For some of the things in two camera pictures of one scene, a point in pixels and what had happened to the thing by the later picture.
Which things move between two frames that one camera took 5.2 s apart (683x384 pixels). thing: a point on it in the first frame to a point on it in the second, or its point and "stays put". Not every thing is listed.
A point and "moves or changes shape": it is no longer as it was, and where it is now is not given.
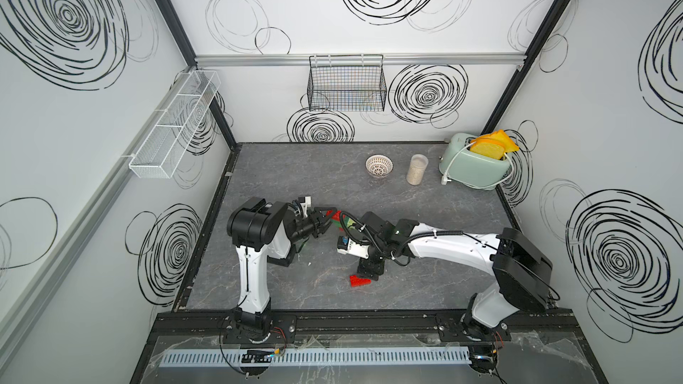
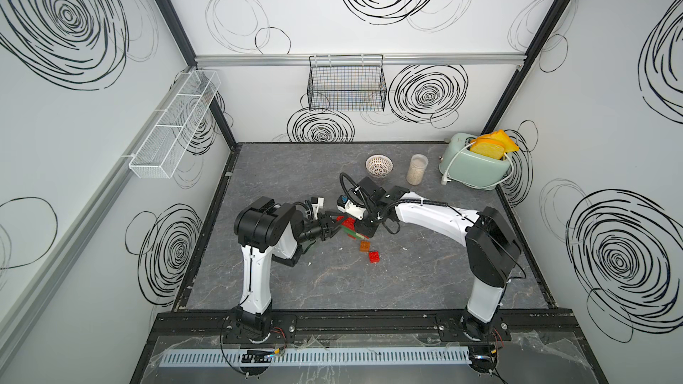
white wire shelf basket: [157, 156] stays put
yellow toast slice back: [501, 137] stays put
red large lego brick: [354, 281] to [349, 223]
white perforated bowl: [379, 165] stays put
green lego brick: [349, 221] moves or changes shape
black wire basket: [347, 83] stays put
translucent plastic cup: [417, 169] stays put
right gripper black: [367, 269] to [363, 230]
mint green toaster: [462, 165] stays put
